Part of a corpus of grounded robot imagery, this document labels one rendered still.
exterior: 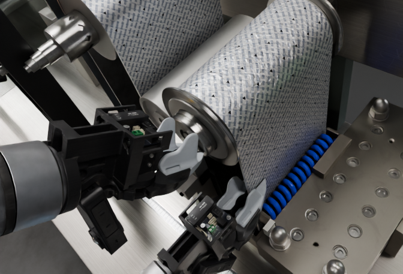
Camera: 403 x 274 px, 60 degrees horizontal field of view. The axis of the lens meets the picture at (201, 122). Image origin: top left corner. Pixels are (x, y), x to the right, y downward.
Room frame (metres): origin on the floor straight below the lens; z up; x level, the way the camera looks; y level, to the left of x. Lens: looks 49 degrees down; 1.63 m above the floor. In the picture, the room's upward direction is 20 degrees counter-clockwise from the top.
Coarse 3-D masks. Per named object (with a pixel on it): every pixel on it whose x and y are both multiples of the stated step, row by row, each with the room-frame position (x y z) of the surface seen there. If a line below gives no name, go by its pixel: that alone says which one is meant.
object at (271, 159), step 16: (320, 80) 0.37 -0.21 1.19; (304, 96) 0.35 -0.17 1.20; (320, 96) 0.37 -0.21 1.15; (288, 112) 0.33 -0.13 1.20; (304, 112) 0.35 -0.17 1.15; (320, 112) 0.38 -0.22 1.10; (272, 128) 0.31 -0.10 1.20; (288, 128) 0.33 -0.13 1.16; (304, 128) 0.35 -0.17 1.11; (320, 128) 0.38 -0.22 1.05; (272, 144) 0.31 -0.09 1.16; (288, 144) 0.33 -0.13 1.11; (304, 144) 0.35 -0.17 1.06; (256, 160) 0.28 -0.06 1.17; (272, 160) 0.30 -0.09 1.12; (288, 160) 0.32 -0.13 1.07; (256, 176) 0.28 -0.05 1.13; (272, 176) 0.30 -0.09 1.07
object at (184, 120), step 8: (184, 112) 0.32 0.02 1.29; (176, 120) 0.32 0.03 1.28; (184, 120) 0.31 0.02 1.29; (192, 120) 0.31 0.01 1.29; (176, 128) 0.33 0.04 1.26; (184, 128) 0.31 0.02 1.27; (192, 128) 0.29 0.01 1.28; (200, 128) 0.29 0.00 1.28; (184, 136) 0.32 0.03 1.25; (200, 136) 0.28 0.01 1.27; (208, 136) 0.29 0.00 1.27; (200, 144) 0.28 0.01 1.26; (208, 144) 0.28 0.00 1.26; (216, 144) 0.29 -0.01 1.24; (208, 152) 0.28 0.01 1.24
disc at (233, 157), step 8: (168, 88) 0.35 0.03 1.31; (176, 88) 0.34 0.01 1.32; (168, 96) 0.36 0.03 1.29; (176, 96) 0.34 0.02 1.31; (184, 96) 0.32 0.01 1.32; (192, 96) 0.31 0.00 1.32; (168, 104) 0.37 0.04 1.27; (192, 104) 0.31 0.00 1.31; (200, 104) 0.30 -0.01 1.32; (168, 112) 0.38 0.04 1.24; (200, 112) 0.30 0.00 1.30; (208, 112) 0.29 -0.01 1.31; (216, 120) 0.28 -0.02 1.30; (216, 128) 0.28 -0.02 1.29; (224, 128) 0.27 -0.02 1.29; (224, 136) 0.27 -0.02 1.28; (232, 144) 0.26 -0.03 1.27; (232, 152) 0.26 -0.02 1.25; (216, 160) 0.30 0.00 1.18; (224, 160) 0.28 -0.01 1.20; (232, 160) 0.27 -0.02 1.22
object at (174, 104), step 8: (176, 104) 0.34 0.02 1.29; (184, 104) 0.32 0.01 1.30; (176, 112) 0.35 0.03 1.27; (192, 112) 0.31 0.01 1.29; (200, 120) 0.30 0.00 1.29; (208, 120) 0.29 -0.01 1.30; (208, 128) 0.29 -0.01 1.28; (216, 136) 0.28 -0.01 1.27; (224, 144) 0.27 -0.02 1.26; (216, 152) 0.29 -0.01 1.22; (224, 152) 0.27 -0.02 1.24
